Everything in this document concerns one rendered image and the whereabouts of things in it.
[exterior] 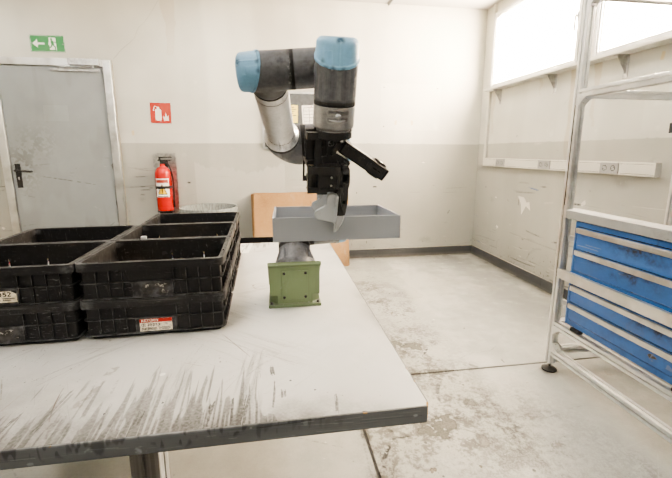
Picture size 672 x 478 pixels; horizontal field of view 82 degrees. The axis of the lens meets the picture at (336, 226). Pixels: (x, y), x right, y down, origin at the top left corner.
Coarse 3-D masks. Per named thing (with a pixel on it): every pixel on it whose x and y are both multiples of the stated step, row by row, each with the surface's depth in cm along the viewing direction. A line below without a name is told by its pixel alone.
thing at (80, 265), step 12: (120, 240) 136; (132, 240) 136; (144, 240) 136; (156, 240) 137; (168, 240) 138; (228, 240) 136; (96, 252) 119; (84, 264) 107; (96, 264) 108; (108, 264) 108; (120, 264) 109; (132, 264) 109; (144, 264) 110; (156, 264) 111; (168, 264) 111; (180, 264) 112; (192, 264) 112; (204, 264) 113; (216, 264) 114
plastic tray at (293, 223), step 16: (288, 208) 99; (304, 208) 100; (352, 208) 101; (368, 208) 102; (384, 208) 95; (272, 224) 80; (288, 224) 80; (304, 224) 80; (320, 224) 81; (352, 224) 82; (368, 224) 82; (384, 224) 83; (288, 240) 80; (304, 240) 81; (320, 240) 81
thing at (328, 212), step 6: (330, 198) 76; (336, 198) 77; (330, 204) 76; (336, 204) 77; (318, 210) 76; (324, 210) 77; (330, 210) 77; (336, 210) 77; (318, 216) 77; (324, 216) 77; (330, 216) 78; (336, 216) 77; (342, 216) 77; (336, 222) 78; (336, 228) 80
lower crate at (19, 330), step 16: (32, 304) 107; (48, 304) 107; (64, 304) 108; (0, 320) 107; (16, 320) 108; (32, 320) 109; (48, 320) 109; (64, 320) 110; (80, 320) 111; (0, 336) 107; (16, 336) 108; (32, 336) 109; (48, 336) 110; (64, 336) 111; (80, 336) 111
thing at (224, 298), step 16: (80, 304) 110; (96, 304) 110; (112, 304) 110; (128, 304) 111; (144, 304) 112; (160, 304) 113; (176, 304) 115; (192, 304) 116; (208, 304) 117; (224, 304) 122; (96, 320) 111; (112, 320) 112; (128, 320) 113; (176, 320) 116; (192, 320) 117; (208, 320) 118; (224, 320) 122; (96, 336) 112; (112, 336) 114
